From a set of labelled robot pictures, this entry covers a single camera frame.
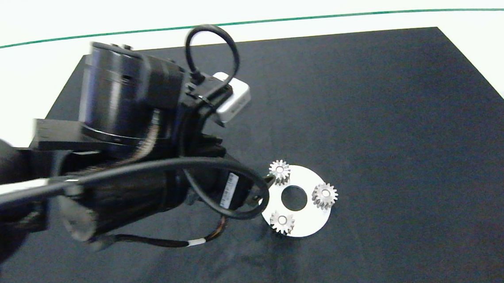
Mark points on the dark mat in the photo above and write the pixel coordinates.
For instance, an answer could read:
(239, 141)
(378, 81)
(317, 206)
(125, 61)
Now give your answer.
(387, 105)

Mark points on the silver boxy wrist camera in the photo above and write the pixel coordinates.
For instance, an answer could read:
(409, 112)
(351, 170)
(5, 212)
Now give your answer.
(233, 100)

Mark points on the round white carrier plate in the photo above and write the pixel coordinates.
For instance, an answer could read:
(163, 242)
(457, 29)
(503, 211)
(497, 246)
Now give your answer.
(308, 219)

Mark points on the small steel planetary gear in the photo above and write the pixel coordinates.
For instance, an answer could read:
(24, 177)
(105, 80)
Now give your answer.
(332, 193)
(273, 169)
(288, 222)

